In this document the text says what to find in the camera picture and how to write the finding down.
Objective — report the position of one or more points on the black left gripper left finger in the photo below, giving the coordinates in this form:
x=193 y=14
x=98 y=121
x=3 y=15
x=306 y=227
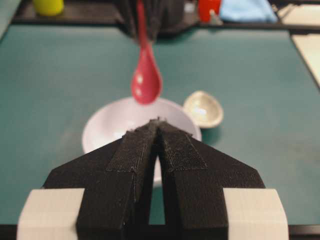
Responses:
x=95 y=196

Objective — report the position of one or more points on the speckled teardrop spoon rest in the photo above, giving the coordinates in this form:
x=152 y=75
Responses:
x=204 y=109

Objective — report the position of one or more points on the light blue cloth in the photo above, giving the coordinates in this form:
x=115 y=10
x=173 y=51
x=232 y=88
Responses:
x=247 y=11

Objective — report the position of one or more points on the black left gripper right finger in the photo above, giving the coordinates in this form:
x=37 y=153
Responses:
x=209 y=195

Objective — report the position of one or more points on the pink plastic spoon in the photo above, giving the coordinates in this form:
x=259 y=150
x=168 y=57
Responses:
x=147 y=83

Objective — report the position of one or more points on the white round bowl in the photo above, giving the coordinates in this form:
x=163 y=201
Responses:
x=113 y=120

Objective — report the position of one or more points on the red cup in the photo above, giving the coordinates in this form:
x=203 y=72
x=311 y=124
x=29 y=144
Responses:
x=206 y=8

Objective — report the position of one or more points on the yellow cup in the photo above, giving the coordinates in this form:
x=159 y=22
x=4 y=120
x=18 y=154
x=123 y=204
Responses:
x=48 y=8

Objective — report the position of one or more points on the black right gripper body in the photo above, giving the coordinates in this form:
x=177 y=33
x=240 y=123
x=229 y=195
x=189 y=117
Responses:
x=159 y=14

